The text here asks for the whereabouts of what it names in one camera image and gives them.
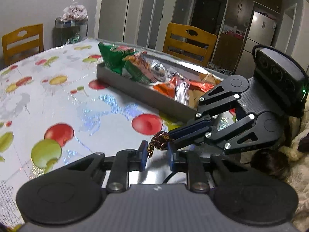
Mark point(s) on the silver refrigerator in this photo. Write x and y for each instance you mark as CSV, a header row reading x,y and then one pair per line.
x,y
260,29

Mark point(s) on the wooden sideboard cabinet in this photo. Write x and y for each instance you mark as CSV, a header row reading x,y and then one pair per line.
x,y
227,50

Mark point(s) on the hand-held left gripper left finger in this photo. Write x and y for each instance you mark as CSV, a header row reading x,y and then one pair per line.
x,y
143,156

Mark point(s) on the gold foil snack packet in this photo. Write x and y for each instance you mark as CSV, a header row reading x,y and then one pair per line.
x,y
194,99

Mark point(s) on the orange snack packet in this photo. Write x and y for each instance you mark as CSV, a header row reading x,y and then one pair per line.
x,y
164,89

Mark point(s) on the grey interior door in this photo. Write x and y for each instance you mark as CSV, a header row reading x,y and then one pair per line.
x,y
115,9

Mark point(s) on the pile of shoes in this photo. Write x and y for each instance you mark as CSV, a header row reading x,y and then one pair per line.
x,y
219,70

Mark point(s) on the white printed plastic bag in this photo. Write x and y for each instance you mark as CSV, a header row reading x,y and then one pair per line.
x,y
74,12

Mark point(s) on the dark entrance door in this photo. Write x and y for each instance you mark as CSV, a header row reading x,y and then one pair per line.
x,y
207,12

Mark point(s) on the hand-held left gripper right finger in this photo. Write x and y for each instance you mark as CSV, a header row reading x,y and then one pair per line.
x,y
171,157

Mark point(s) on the green cracker bag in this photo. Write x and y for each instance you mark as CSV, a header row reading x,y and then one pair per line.
x,y
111,60

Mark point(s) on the long red-orange snack packet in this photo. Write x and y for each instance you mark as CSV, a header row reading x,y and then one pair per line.
x,y
202,85

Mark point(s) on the dark wall cabinet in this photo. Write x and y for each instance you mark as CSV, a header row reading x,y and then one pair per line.
x,y
241,4

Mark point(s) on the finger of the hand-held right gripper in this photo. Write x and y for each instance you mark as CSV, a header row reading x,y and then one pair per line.
x,y
193,140
190,127

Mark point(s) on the brown candy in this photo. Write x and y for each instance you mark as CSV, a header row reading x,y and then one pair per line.
x,y
159,141

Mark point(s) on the metal storage rack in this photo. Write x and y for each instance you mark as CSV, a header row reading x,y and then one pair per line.
x,y
58,36

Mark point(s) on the clear cartoon candy bag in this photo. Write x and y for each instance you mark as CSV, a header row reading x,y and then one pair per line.
x,y
157,69

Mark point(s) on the grey tray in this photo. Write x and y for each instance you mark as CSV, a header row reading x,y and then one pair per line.
x,y
135,90

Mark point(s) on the green foil packet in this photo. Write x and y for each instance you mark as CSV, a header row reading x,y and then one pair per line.
x,y
74,39

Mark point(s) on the wooden chair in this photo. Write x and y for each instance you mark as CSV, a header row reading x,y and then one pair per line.
x,y
176,31
9,40

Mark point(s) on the fruit print tablecloth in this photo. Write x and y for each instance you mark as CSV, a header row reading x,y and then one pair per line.
x,y
72,96

